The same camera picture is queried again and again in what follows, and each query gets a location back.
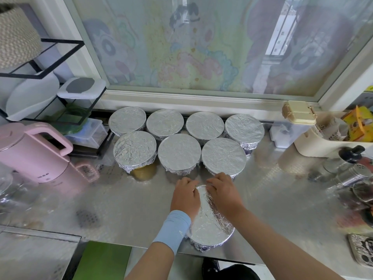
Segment clear glass shaker bottle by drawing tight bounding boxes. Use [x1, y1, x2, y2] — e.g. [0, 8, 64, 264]
[326, 165, 373, 190]

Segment clear plastic box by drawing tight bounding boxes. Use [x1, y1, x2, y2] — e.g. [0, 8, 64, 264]
[67, 118, 108, 149]

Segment patterned case smartphone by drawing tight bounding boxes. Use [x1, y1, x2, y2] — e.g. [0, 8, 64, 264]
[348, 233, 373, 267]

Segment cream organiser tray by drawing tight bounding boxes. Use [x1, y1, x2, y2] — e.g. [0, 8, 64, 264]
[294, 110, 373, 159]

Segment black trousers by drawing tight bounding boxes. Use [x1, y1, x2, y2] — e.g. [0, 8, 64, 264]
[204, 264, 260, 280]

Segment light blue wristband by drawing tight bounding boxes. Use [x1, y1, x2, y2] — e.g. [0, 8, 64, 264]
[152, 210, 192, 256]

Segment clear glass jar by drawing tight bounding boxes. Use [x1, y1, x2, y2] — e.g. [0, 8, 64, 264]
[0, 169, 14, 196]

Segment foil-wrapped bowl being handled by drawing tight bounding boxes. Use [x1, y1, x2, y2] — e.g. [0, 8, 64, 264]
[225, 114, 265, 152]

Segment person's right forearm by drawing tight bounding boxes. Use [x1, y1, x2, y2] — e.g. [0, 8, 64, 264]
[230, 207, 345, 280]

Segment green floor mat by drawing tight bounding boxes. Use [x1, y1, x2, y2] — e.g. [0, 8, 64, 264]
[73, 241, 132, 280]

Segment yellow bowl with greens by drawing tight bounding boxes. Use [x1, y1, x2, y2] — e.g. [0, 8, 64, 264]
[131, 163, 157, 181]

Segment white plate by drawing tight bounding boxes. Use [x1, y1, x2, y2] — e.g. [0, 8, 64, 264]
[5, 72, 60, 122]

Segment person's right hand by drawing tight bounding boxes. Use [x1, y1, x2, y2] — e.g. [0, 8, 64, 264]
[205, 172, 246, 222]

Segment person's left hand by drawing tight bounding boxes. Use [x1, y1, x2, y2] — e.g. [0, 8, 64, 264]
[170, 177, 202, 221]

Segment stainless steel countertop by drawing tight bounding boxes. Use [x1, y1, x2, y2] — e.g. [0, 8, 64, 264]
[0, 108, 373, 280]

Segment glass bottle black cap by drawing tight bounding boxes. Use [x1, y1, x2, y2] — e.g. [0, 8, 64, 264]
[323, 145, 366, 173]

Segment window with cartoon film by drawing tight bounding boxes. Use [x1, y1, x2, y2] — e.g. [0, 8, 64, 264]
[29, 0, 373, 120]

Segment stack of aluminium foil sheets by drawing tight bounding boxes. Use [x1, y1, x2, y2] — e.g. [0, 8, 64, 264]
[186, 184, 235, 252]

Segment black metal rack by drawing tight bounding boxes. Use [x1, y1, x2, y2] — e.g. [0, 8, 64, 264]
[0, 39, 107, 158]

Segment black right shoe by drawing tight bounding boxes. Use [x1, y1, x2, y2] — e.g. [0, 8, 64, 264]
[202, 258, 221, 278]

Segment beige round object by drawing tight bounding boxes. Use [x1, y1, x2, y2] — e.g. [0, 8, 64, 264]
[282, 101, 318, 126]

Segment person's left forearm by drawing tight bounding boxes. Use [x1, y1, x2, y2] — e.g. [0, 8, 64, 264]
[125, 242, 176, 280]

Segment woven rope basket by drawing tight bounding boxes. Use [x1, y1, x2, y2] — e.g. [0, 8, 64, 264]
[0, 4, 43, 70]

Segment pink electric kettle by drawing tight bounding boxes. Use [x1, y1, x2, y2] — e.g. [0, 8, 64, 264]
[0, 122, 74, 184]

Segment glass jar red contents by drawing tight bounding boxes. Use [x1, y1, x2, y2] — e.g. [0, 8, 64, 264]
[352, 180, 373, 205]

